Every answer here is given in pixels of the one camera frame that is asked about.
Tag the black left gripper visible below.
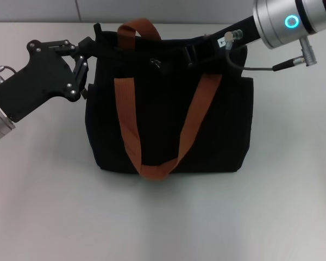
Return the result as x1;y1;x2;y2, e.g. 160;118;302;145
0;37;97;123

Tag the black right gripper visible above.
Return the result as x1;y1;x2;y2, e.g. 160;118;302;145
159;15;264;76

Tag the black bag with orange straps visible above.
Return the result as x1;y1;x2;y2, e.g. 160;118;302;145
84;18;255;182

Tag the right gripper cable with connectors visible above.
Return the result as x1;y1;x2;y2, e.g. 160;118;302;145
223;29;321;73

